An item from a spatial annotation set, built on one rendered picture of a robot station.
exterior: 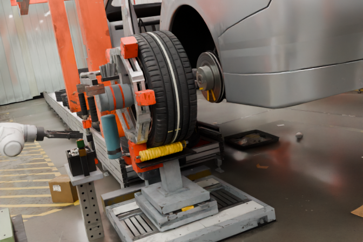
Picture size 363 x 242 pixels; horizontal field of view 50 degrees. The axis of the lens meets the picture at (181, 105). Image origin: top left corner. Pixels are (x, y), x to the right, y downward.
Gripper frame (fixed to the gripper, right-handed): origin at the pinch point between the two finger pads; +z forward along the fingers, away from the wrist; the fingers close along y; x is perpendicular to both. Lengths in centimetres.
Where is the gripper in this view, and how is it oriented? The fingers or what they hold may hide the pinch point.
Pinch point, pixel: (75, 134)
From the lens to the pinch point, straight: 215.3
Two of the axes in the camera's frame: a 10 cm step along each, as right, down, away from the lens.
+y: -4.6, -0.6, 8.9
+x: -0.8, 10.0, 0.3
